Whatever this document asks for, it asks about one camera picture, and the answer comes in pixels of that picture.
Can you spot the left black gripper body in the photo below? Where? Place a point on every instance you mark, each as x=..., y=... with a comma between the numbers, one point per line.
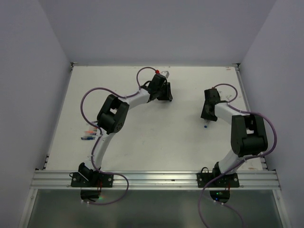
x=163, y=92

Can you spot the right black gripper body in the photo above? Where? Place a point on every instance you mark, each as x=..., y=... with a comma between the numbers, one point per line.
x=207, y=115

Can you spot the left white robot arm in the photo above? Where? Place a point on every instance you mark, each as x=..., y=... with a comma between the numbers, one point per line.
x=111, y=119

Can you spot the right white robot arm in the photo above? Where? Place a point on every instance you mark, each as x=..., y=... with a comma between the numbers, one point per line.
x=247, y=136

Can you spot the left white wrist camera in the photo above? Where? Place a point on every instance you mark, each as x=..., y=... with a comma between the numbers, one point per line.
x=165, y=74

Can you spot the aluminium right side rail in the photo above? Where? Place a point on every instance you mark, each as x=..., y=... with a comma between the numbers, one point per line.
x=258, y=139

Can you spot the aluminium rail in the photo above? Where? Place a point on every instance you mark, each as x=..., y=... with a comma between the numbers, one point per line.
x=156, y=180
x=258, y=139

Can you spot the aluminium front rail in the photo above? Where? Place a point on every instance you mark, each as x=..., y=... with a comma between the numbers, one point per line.
x=156, y=180

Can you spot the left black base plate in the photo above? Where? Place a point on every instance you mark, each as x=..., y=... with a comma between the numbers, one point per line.
x=105, y=179

